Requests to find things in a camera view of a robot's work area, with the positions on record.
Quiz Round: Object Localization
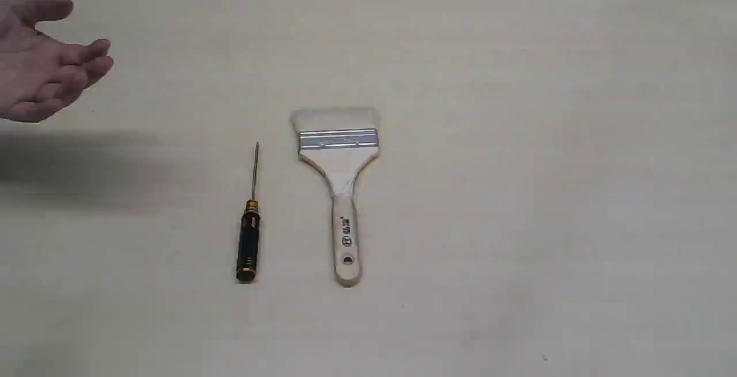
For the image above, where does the person's bare hand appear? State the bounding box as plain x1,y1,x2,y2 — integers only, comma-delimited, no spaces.
1,0,114,123

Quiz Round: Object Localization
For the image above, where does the black orange precision screwdriver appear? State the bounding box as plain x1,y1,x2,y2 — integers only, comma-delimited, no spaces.
236,143,261,284

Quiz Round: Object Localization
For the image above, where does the wide wooden paint brush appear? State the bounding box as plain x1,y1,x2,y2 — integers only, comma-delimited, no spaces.
291,107,380,288

